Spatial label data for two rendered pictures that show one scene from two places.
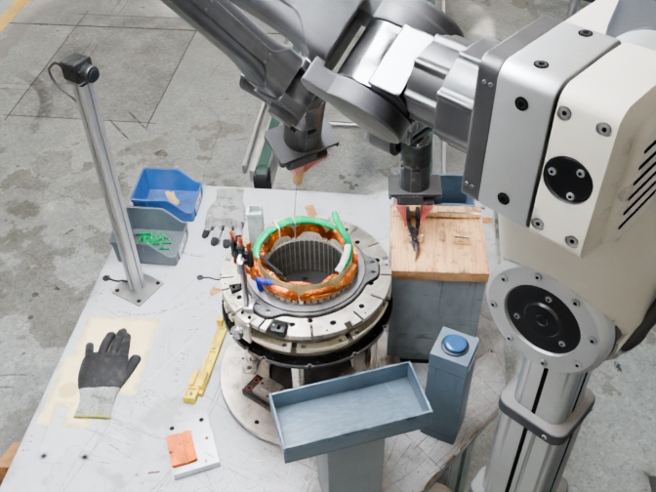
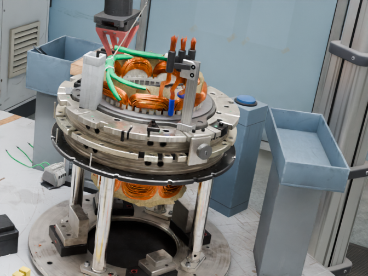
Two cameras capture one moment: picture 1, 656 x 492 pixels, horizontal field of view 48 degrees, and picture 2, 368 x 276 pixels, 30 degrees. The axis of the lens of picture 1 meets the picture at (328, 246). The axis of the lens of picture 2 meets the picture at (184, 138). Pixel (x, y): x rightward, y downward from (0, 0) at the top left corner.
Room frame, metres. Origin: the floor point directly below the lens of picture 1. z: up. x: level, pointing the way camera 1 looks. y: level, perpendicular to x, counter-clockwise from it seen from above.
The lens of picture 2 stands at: (0.70, 1.14, 1.52)
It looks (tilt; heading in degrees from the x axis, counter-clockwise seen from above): 23 degrees down; 281
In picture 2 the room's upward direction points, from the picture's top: 9 degrees clockwise
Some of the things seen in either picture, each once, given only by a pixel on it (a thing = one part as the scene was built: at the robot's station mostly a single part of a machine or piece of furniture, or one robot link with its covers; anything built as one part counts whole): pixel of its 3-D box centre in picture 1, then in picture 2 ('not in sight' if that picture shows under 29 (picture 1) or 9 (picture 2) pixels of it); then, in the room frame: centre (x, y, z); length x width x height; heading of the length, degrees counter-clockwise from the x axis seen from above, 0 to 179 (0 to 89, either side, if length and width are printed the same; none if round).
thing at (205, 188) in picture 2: (299, 387); (200, 214); (0.86, 0.06, 0.91); 0.02 x 0.02 x 0.21
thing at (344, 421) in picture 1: (348, 449); (289, 204); (0.71, -0.03, 0.92); 0.25 x 0.11 x 0.28; 105
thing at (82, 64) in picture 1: (82, 71); not in sight; (1.24, 0.45, 1.37); 0.06 x 0.04 x 0.04; 58
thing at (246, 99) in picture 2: (455, 343); (246, 99); (0.85, -0.22, 1.04); 0.04 x 0.04 x 0.01
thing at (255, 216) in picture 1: (255, 227); (92, 81); (1.06, 0.14, 1.14); 0.03 x 0.03 x 0.09; 89
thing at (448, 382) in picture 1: (448, 388); (235, 156); (0.85, -0.22, 0.91); 0.07 x 0.07 x 0.25; 63
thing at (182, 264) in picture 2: not in sight; (192, 261); (0.86, 0.06, 0.81); 0.07 x 0.03 x 0.01; 81
